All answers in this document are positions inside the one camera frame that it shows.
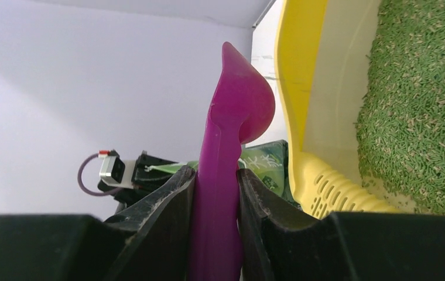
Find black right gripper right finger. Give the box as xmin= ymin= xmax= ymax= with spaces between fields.
xmin=237 ymin=169 xmax=445 ymax=280

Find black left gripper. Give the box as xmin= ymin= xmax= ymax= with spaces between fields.
xmin=97 ymin=151 xmax=179 ymax=208

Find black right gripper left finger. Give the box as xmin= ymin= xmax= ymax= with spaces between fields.
xmin=0 ymin=166 xmax=195 ymax=280

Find green cat litter bag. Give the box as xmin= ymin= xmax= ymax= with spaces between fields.
xmin=145 ymin=140 xmax=301 ymax=210

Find magenta plastic scoop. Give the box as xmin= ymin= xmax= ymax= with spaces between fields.
xmin=187 ymin=42 xmax=275 ymax=280

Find yellow litter box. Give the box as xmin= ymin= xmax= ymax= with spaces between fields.
xmin=275 ymin=0 xmax=398 ymax=218

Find green litter granules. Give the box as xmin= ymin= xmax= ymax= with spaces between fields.
xmin=355 ymin=1 xmax=445 ymax=215

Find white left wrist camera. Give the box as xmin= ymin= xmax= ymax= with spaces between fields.
xmin=98 ymin=150 xmax=136 ymax=189

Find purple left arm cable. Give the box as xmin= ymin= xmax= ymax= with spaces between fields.
xmin=77 ymin=153 xmax=121 ymax=197

